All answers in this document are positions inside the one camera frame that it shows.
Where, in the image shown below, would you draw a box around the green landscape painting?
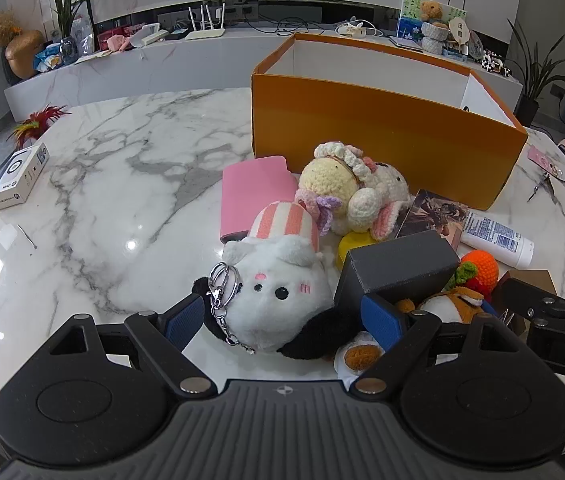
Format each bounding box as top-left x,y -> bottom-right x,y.
396,0 -> 468,42

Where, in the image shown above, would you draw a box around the green plant glass vase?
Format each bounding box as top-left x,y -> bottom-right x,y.
50,0 -> 106,66

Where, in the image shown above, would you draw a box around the golden round vase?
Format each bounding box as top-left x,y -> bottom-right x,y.
4,29 -> 46,80

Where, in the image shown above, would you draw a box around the brown white crochet animal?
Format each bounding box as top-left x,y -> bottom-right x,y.
335,286 -> 486,378

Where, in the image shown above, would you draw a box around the brown teddy bear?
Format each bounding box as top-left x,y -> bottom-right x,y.
421,1 -> 449,29

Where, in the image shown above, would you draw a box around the illustrated picture card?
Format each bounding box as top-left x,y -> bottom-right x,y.
394,190 -> 474,253

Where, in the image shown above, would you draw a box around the white flat device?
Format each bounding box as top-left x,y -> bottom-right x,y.
126,23 -> 169,49

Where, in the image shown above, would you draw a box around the red feather ornament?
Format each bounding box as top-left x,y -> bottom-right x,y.
8,104 -> 72,149

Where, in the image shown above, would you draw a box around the black cables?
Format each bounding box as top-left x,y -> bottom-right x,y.
261,16 -> 344,37

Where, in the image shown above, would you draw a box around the green plant black pot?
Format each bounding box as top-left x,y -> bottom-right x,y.
504,19 -> 565,127

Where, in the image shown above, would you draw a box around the white marble cabinet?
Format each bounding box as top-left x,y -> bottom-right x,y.
3,25 -> 523,126

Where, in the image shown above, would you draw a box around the cream crochet sheep doll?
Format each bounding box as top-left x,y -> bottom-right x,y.
295,142 -> 413,241

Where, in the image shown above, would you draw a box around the orange cardboard box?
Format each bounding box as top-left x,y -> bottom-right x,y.
251,33 -> 529,212

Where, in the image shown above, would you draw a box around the pink plush item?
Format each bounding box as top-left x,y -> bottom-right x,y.
97,29 -> 134,52

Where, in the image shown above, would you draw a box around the white plush cat striped hat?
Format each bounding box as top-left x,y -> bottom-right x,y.
191,200 -> 363,361

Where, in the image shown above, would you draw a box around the metal key bunch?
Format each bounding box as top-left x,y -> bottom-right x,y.
527,172 -> 557,204

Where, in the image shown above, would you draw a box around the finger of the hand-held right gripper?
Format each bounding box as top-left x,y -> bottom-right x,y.
493,276 -> 565,318

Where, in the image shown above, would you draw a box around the dried beige flowers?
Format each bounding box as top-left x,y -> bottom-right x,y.
0,9 -> 22,49

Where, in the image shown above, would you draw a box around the white router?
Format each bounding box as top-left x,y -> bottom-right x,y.
184,4 -> 226,42

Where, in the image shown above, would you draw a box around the pink soft case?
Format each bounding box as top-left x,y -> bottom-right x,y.
220,155 -> 298,246

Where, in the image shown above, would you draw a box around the round wooden sign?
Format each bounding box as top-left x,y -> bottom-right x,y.
449,15 -> 472,44

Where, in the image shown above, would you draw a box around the dark grey small box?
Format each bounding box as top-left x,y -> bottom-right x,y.
333,230 -> 461,313

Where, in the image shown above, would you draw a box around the white charger with cable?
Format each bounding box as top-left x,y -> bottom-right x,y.
337,19 -> 384,39

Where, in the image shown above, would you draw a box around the yellow plastic item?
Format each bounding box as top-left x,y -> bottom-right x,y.
337,231 -> 379,271

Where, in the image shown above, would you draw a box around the white small carton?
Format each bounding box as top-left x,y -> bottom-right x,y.
0,143 -> 50,211

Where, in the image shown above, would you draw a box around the orange crochet fruit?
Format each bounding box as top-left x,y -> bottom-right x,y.
455,251 -> 500,295

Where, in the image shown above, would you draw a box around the cow print ornament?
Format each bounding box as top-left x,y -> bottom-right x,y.
481,54 -> 507,75

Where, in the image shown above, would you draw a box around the pink card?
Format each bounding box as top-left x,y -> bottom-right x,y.
529,145 -> 565,179

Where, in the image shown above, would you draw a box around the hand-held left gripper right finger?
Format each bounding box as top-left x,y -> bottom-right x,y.
350,294 -> 521,396

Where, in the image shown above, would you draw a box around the white lotion tube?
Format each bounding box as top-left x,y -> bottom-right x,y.
460,211 -> 535,269

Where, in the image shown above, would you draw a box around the blue snack bag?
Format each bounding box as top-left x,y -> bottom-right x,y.
34,42 -> 66,72

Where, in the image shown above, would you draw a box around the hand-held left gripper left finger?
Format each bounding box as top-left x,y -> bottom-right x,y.
47,292 -> 218,396

